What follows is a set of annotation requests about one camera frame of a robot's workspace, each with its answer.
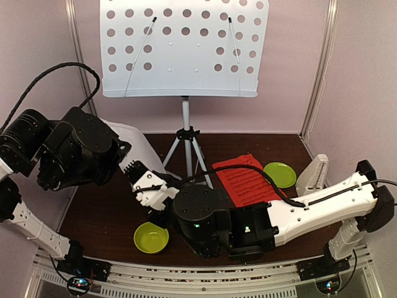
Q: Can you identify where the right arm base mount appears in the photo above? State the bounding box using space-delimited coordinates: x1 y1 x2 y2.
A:
297 244 351 296

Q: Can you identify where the light blue music stand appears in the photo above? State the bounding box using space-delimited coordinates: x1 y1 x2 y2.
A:
99 0 269 190

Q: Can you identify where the white metronome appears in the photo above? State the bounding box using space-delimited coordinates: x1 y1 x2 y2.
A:
295 154 329 197

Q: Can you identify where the left aluminium frame post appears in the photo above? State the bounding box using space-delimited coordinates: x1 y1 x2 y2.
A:
64 0 97 114

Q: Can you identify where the green bowl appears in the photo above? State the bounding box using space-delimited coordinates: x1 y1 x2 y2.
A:
133 222 169 255

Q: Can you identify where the front aluminium rail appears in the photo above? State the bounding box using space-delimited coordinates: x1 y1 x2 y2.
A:
30 243 373 298

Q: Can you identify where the aluminium frame post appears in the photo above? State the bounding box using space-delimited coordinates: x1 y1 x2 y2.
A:
300 0 340 142
64 0 97 114

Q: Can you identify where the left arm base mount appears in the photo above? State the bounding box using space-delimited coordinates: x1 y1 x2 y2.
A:
49 240 111 297

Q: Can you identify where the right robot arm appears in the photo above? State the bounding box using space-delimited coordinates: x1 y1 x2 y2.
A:
123 160 395 274

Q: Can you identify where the red paper sheet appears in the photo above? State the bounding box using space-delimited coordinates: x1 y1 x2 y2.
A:
216 168 282 207

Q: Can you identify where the green plate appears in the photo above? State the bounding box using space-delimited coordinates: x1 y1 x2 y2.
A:
264 162 297 188

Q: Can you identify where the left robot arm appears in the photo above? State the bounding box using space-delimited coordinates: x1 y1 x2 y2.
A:
1 62 132 276

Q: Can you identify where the white sheet music page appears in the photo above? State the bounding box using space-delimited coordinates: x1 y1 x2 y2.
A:
102 119 166 173

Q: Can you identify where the right aluminium frame post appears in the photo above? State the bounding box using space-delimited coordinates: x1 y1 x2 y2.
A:
300 0 340 142

